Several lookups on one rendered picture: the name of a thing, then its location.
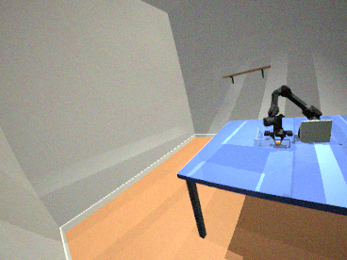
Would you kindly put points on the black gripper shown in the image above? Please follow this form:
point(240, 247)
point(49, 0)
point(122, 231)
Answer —
point(271, 134)

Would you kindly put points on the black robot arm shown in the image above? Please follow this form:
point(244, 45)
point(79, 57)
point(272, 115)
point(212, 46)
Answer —
point(312, 113)

